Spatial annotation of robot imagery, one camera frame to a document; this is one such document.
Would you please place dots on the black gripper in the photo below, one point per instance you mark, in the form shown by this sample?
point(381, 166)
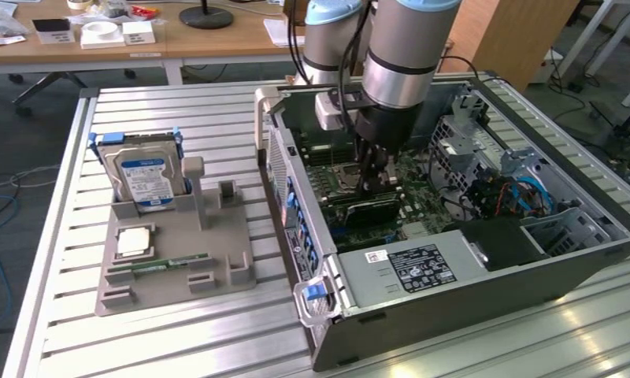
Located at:
point(385, 126)

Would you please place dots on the graphics card with black cooler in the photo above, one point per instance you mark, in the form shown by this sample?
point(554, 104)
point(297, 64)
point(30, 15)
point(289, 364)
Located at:
point(373, 212)

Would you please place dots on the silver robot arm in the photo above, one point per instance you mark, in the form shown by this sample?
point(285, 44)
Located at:
point(398, 59)

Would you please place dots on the CPU socket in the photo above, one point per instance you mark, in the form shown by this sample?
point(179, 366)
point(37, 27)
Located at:
point(346, 173)

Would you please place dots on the silver drive cage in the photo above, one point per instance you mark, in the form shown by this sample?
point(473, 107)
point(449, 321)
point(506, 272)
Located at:
point(462, 153)

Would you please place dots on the green motherboard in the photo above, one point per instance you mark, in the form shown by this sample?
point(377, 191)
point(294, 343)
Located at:
point(425, 185)

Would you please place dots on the silver heatsink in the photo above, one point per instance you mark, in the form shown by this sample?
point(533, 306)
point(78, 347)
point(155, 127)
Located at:
point(414, 230)

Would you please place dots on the stack of white papers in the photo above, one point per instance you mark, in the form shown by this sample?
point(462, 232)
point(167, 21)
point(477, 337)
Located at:
point(281, 35)

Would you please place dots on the blue card retainer clips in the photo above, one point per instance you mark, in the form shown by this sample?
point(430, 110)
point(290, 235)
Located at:
point(299, 228)

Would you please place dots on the brown cardboard box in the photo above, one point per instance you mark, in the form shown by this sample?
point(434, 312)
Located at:
point(293, 12)

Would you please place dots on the black plastic air shroud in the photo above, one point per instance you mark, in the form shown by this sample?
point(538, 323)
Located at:
point(498, 244)

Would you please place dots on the grey power supply unit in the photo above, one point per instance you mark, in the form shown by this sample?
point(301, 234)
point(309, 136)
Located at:
point(367, 271)

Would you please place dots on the wooden desk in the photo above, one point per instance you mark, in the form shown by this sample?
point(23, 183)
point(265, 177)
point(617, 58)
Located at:
point(214, 39)

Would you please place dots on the black lamp base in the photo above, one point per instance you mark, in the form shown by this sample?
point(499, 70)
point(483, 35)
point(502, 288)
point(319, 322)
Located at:
point(205, 17)

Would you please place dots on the blue case latch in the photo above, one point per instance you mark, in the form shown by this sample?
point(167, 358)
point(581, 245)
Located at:
point(314, 293)

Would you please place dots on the silver disk bay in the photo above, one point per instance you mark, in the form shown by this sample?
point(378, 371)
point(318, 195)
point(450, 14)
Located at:
point(571, 232)

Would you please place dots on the black floor stand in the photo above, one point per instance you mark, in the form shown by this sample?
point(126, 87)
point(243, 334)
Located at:
point(627, 126)

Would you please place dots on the hard disk in blue caddy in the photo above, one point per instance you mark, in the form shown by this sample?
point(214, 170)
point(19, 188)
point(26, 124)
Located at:
point(141, 177)

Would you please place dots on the grey parts rack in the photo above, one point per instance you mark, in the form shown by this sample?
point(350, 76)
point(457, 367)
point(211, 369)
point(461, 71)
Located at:
point(173, 236)

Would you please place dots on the open dark grey PC case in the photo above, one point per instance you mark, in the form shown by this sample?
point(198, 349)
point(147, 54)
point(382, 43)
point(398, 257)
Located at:
point(451, 315)

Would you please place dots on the white labelled box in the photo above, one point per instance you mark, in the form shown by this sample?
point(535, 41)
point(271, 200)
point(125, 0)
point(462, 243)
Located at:
point(137, 33)

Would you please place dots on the red package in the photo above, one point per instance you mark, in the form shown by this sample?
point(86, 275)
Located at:
point(142, 12)

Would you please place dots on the green RAM stick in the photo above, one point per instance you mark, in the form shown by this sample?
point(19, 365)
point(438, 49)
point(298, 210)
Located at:
point(162, 264)

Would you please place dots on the silver CPU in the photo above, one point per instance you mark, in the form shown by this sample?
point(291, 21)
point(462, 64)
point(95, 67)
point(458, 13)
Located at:
point(131, 242)

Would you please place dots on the flat white box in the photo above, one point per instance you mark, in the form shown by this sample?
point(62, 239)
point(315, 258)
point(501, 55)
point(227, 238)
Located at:
point(102, 43)

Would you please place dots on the white tape roll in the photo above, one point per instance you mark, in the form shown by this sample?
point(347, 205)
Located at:
point(99, 29)

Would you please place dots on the dark plastic bag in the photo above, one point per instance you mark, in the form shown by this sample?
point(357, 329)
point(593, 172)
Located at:
point(111, 10)

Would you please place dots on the black chair base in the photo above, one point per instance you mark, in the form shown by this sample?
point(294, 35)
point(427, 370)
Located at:
point(46, 80)

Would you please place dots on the beige tape roll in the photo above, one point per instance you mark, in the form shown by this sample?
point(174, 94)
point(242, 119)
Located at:
point(78, 4)

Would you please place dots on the white box with black lid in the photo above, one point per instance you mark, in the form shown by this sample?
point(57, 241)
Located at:
point(53, 30)

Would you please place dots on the white paper card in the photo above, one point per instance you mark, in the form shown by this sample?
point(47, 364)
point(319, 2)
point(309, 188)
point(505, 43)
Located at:
point(5, 40)

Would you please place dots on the clear plastic bag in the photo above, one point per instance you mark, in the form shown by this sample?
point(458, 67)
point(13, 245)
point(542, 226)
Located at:
point(0, 19)

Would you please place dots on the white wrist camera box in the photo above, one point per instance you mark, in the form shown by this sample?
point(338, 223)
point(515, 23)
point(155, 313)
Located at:
point(330, 112)

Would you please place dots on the white desk frame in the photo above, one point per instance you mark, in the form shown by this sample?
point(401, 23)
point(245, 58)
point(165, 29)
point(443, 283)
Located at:
point(581, 39)

